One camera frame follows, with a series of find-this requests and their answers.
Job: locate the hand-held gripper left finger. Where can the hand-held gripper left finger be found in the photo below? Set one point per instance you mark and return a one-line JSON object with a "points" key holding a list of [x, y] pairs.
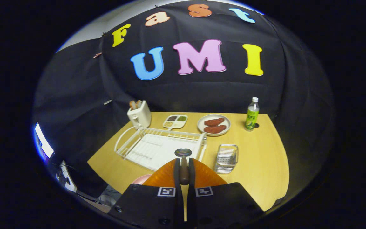
{"points": [[177, 171]]}

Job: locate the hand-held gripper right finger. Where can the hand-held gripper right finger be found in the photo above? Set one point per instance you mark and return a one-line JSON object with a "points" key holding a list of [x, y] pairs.
{"points": [[191, 173]]}

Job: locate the pink plate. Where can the pink plate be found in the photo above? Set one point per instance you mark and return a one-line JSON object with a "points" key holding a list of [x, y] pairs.
{"points": [[141, 180]]}

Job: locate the white compartment dish with beans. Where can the white compartment dish with beans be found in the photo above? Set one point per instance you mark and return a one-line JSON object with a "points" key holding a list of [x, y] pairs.
{"points": [[175, 122]]}

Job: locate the beige plate with meat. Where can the beige plate with meat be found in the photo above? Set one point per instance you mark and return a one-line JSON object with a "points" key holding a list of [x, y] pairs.
{"points": [[227, 125]]}

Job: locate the reddish brown meat piece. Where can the reddish brown meat piece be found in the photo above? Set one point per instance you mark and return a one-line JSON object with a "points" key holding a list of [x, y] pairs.
{"points": [[214, 122], [215, 129]]}

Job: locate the white toaster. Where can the white toaster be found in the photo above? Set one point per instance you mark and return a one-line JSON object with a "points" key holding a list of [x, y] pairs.
{"points": [[140, 117]]}

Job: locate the brown toast slice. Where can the brown toast slice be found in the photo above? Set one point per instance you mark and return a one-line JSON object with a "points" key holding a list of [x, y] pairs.
{"points": [[138, 103], [132, 105]]}

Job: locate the green label drink bottle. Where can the green label drink bottle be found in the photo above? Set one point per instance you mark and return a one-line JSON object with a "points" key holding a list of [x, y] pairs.
{"points": [[252, 117]]}

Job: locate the white clip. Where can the white clip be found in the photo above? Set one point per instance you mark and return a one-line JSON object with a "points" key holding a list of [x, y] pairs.
{"points": [[107, 102]]}

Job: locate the lit computer screen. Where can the lit computer screen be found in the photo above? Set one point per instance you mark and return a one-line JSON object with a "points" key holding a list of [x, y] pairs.
{"points": [[43, 144]]}

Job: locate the pink clip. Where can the pink clip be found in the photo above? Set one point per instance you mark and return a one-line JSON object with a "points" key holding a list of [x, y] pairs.
{"points": [[97, 55]]}

